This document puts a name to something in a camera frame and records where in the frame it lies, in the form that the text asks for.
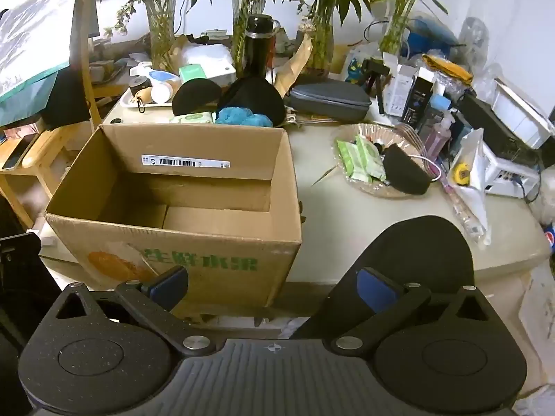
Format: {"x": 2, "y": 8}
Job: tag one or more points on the white carton box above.
{"x": 399, "y": 91}

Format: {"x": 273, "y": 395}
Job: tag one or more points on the wooden chair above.
{"x": 86, "y": 52}

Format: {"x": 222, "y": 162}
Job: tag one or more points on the white printer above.
{"x": 507, "y": 173}

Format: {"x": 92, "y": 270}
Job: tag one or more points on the white blue spray bottle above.
{"x": 160, "y": 76}

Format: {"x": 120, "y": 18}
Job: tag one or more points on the blue patterned bag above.
{"x": 356, "y": 69}

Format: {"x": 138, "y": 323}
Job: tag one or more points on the clear plastic plate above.
{"x": 368, "y": 132}

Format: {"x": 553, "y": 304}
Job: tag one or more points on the pink spray bottle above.
{"x": 435, "y": 138}

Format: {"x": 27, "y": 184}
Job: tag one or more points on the black foam half disc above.
{"x": 195, "y": 93}
{"x": 416, "y": 247}
{"x": 256, "y": 95}

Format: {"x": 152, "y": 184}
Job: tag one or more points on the white plastic tray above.
{"x": 130, "y": 103}

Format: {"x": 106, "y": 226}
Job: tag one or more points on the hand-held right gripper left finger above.
{"x": 171, "y": 288}

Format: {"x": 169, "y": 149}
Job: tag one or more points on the black smartphone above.
{"x": 17, "y": 151}

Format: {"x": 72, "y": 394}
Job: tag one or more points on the green white tissue box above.
{"x": 193, "y": 73}

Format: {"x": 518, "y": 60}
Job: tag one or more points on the grey zip case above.
{"x": 329, "y": 99}

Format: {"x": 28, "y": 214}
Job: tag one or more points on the blue crumpled cloth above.
{"x": 236, "y": 116}

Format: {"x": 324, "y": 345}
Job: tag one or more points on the white bottle orange label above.
{"x": 162, "y": 93}

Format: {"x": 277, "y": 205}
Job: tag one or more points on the dried flower stem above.
{"x": 125, "y": 13}

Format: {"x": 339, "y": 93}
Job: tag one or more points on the yellow tape measure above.
{"x": 462, "y": 174}

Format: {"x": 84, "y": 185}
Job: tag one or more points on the dark rectangular tea tray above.
{"x": 108, "y": 76}

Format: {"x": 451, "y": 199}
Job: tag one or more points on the small black tripod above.
{"x": 375, "y": 67}

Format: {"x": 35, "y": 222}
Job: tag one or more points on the black thermos bottle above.
{"x": 258, "y": 47}

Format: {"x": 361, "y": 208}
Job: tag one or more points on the black carton box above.
{"x": 416, "y": 104}

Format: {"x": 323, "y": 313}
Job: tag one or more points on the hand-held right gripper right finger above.
{"x": 373, "y": 288}

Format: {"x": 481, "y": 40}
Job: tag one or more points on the cola bottle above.
{"x": 550, "y": 236}

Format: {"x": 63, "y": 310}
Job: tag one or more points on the brown paper bag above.
{"x": 295, "y": 65}

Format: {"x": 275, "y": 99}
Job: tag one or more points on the large brown cardboard box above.
{"x": 195, "y": 247}

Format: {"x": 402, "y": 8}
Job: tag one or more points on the green wipes packet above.
{"x": 368, "y": 160}
{"x": 347, "y": 151}

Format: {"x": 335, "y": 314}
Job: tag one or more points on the silver foil bag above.
{"x": 34, "y": 30}

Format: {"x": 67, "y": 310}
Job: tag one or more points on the white plastic bag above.
{"x": 208, "y": 56}

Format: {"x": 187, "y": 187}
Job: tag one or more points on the bamboo plant in glass vase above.
{"x": 160, "y": 30}
{"x": 394, "y": 34}
{"x": 238, "y": 30}
{"x": 318, "y": 39}

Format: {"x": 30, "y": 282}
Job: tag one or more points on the black foam piece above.
{"x": 405, "y": 173}

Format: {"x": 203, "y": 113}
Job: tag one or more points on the green white wipes pack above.
{"x": 193, "y": 118}

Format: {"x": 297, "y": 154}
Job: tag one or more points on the clear plastic bag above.
{"x": 472, "y": 160}

